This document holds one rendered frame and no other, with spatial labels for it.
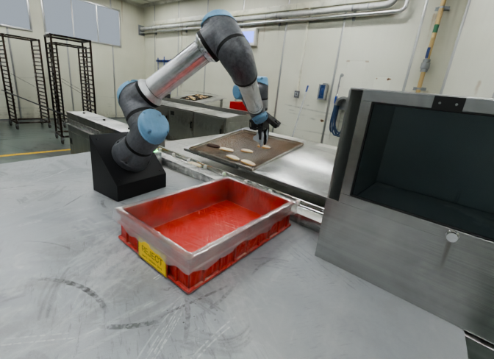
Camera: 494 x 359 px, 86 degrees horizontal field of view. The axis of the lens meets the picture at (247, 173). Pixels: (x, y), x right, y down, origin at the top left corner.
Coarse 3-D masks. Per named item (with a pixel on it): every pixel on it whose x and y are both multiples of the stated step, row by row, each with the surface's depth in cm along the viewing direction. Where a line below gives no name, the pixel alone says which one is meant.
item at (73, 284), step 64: (0, 192) 98; (64, 192) 103; (0, 256) 66; (64, 256) 68; (128, 256) 71; (256, 256) 76; (0, 320) 50; (64, 320) 51; (128, 320) 52; (192, 320) 54; (256, 320) 55; (320, 320) 57; (384, 320) 59
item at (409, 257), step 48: (384, 96) 60; (432, 96) 55; (336, 192) 77; (336, 240) 74; (384, 240) 66; (432, 240) 59; (480, 240) 54; (384, 288) 68; (432, 288) 61; (480, 288) 55; (480, 336) 57
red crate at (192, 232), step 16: (208, 208) 102; (224, 208) 103; (240, 208) 104; (160, 224) 87; (176, 224) 88; (192, 224) 89; (208, 224) 90; (224, 224) 91; (240, 224) 92; (288, 224) 94; (128, 240) 74; (176, 240) 79; (192, 240) 80; (208, 240) 81; (256, 240) 79; (240, 256) 73; (176, 272) 61; (192, 272) 58; (208, 272) 64; (192, 288) 60
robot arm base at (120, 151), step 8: (120, 144) 102; (128, 144) 99; (112, 152) 103; (120, 152) 101; (128, 152) 100; (136, 152) 100; (120, 160) 102; (128, 160) 103; (136, 160) 103; (144, 160) 105; (128, 168) 104; (136, 168) 105; (144, 168) 110
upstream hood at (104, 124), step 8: (72, 112) 234; (80, 112) 239; (88, 112) 244; (80, 120) 218; (88, 120) 206; (96, 120) 207; (104, 120) 208; (112, 120) 215; (96, 128) 200; (104, 128) 190; (112, 128) 183; (120, 128) 186; (128, 128) 184; (160, 144) 173
